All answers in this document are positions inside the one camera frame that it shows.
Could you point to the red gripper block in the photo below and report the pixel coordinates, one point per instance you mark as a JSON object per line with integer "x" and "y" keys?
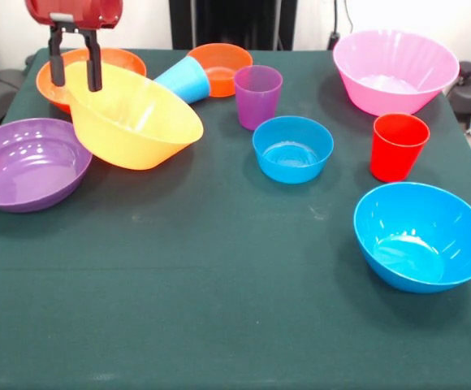
{"x": 81, "y": 12}

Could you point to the wide red-orange bowl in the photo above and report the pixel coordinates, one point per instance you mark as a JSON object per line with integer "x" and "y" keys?
{"x": 117, "y": 59}

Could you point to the large orange bowl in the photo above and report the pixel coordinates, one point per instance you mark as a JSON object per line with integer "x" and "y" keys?
{"x": 138, "y": 130}

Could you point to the blue cup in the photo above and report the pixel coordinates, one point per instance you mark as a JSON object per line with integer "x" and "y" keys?
{"x": 187, "y": 79}

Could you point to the wide purple bowl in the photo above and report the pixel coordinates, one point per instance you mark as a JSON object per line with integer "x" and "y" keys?
{"x": 28, "y": 170}

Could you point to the small red-orange bowl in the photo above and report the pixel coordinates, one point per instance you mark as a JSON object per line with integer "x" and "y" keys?
{"x": 223, "y": 69}

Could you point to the purple cup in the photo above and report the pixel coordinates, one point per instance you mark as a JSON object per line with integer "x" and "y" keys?
{"x": 257, "y": 105}

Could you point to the small blue bowl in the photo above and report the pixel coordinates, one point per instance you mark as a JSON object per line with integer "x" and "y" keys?
{"x": 292, "y": 146}

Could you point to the dark green table cloth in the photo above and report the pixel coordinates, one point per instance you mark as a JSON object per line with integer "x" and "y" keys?
{"x": 57, "y": 304}

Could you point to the large pink bowl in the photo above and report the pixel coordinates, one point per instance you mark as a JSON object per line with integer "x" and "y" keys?
{"x": 394, "y": 77}

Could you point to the red cup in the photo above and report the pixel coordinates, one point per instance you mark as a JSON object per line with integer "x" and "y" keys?
{"x": 396, "y": 154}

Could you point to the large blue bowl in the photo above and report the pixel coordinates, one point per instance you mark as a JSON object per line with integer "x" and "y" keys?
{"x": 418, "y": 243}

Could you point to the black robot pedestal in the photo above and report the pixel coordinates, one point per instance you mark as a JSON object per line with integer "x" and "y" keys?
{"x": 227, "y": 20}

